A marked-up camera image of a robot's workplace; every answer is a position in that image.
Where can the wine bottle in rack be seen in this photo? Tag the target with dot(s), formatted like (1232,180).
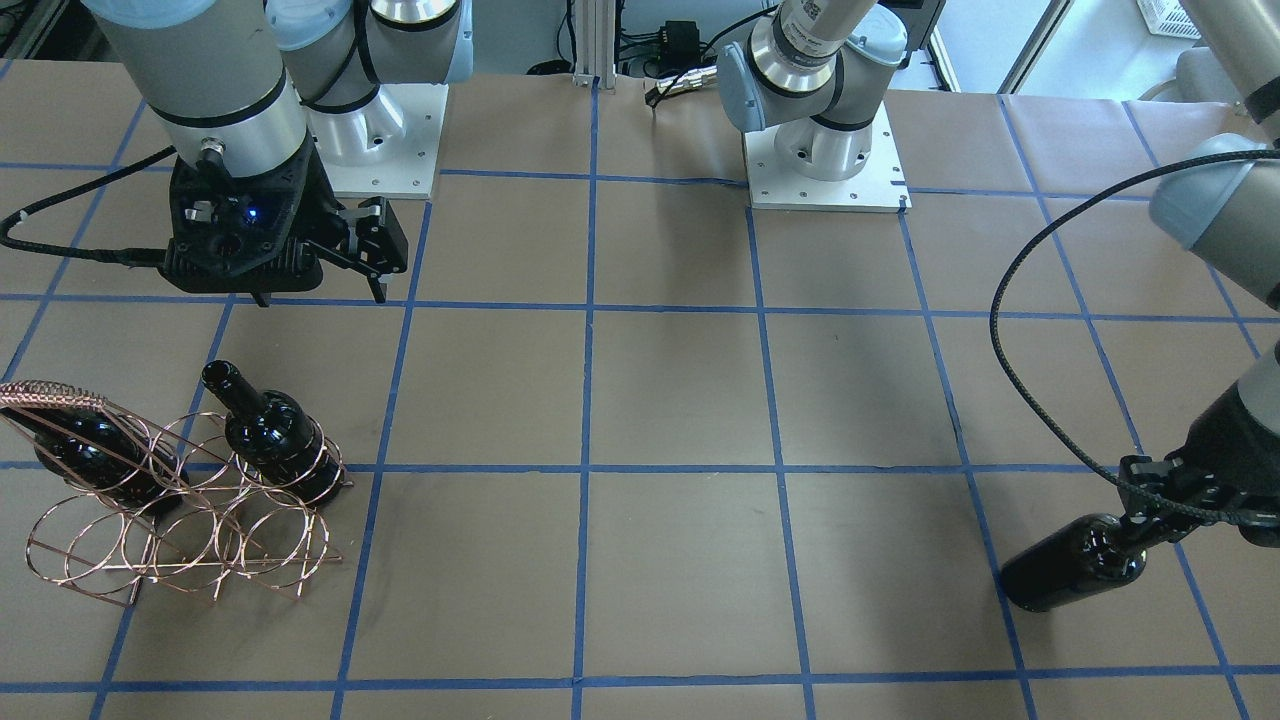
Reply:
(275,436)
(91,452)

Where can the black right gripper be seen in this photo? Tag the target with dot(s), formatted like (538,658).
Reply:
(318,203)

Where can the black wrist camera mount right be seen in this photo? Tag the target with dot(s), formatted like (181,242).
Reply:
(251,234)

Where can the copper wire wine rack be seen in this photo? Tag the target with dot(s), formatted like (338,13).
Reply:
(230,526)

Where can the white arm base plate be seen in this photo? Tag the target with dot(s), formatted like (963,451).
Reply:
(388,148)
(802,166)

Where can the dark glass wine bottle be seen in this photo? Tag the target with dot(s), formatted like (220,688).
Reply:
(1088,556)

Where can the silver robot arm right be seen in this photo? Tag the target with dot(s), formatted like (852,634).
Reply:
(259,99)

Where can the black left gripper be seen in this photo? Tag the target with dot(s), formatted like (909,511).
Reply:
(1228,437)

